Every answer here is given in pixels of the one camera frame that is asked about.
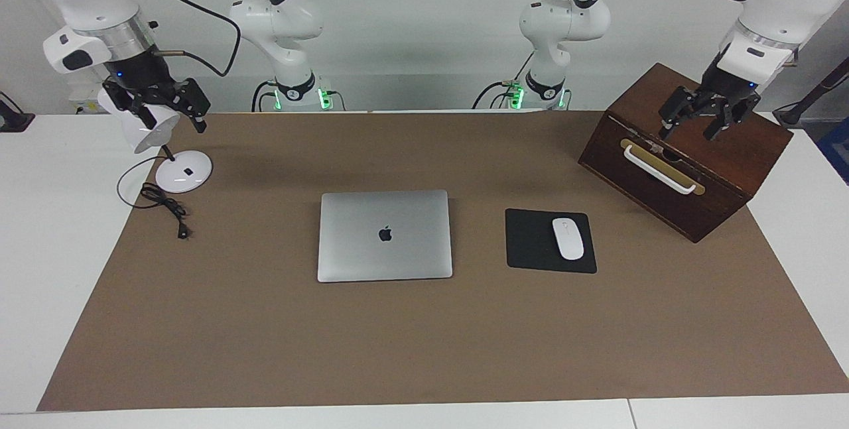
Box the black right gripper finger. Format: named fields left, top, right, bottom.
left=101, top=80, right=158, bottom=130
left=176, top=77, right=212, bottom=134

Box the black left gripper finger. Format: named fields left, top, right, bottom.
left=658, top=86, right=698, bottom=141
left=703, top=94, right=762, bottom=142

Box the grey laptop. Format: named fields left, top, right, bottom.
left=317, top=190, right=454, bottom=283

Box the dark wooden box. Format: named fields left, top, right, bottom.
left=578, top=62, right=794, bottom=244

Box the black tripod leg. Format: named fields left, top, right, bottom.
left=773, top=58, right=849, bottom=128

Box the white desk lamp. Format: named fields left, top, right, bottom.
left=98, top=88, right=213, bottom=194

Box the blue object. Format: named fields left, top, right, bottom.
left=817, top=117, right=849, bottom=184

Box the black stand foot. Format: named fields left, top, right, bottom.
left=0, top=92, right=35, bottom=133

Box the white computer mouse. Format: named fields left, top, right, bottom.
left=552, top=217, right=585, bottom=261

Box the black mouse pad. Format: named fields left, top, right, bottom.
left=505, top=208, right=598, bottom=275

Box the brown table mat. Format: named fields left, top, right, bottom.
left=36, top=111, right=849, bottom=412

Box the white wall socket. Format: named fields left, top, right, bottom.
left=70, top=84, right=103, bottom=115

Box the black arm base cable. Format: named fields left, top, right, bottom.
left=472, top=51, right=535, bottom=110
left=251, top=80, right=278, bottom=113

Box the white box handle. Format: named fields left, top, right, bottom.
left=620, top=139, right=706, bottom=196

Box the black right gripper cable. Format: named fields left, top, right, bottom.
left=123, top=0, right=241, bottom=78

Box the black lamp power cable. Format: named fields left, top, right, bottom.
left=117, top=156, right=193, bottom=241

